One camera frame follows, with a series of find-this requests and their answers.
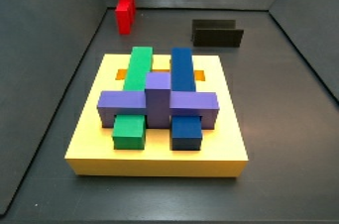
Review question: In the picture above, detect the red cross-shaped block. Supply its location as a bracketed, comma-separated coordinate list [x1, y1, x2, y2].
[114, 0, 136, 35]

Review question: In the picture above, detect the yellow base board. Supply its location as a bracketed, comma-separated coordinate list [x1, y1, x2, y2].
[65, 55, 248, 177]

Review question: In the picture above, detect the purple cross-shaped block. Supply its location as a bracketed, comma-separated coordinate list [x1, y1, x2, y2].
[96, 72, 220, 130]

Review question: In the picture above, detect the blue long block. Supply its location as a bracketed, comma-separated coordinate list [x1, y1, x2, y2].
[170, 48, 202, 151]

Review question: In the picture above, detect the green long block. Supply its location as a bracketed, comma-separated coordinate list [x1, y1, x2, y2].
[110, 47, 152, 150]

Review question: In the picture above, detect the black angle bracket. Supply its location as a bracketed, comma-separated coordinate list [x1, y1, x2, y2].
[192, 19, 244, 48]

